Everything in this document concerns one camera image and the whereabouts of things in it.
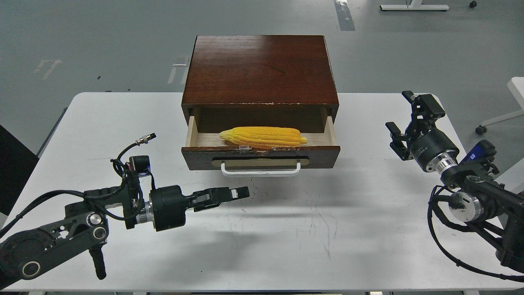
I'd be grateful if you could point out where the wooden drawer with white handle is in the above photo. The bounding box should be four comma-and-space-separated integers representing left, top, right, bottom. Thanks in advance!
181, 116, 341, 177

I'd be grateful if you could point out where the white chair base with wheel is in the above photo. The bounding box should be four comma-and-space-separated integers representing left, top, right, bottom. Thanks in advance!
475, 77, 524, 135

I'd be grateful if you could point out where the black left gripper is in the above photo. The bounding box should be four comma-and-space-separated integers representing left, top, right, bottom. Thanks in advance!
150, 185, 250, 232

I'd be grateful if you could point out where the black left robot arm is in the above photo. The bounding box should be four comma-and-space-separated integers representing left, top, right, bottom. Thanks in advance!
0, 133, 250, 288

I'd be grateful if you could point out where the yellow corn cob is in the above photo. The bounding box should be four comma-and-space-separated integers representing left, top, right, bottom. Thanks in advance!
219, 126, 308, 149

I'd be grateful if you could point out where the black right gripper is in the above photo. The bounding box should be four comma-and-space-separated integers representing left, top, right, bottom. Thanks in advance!
385, 91, 459, 172

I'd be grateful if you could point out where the dark wooden cabinet box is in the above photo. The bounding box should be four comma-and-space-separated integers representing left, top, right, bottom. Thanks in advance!
181, 35, 339, 133

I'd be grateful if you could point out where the white table leg base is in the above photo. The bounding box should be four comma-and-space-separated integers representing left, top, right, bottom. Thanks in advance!
379, 0, 449, 11

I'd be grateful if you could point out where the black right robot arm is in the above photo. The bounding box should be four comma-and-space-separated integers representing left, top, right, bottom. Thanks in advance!
385, 90, 524, 282

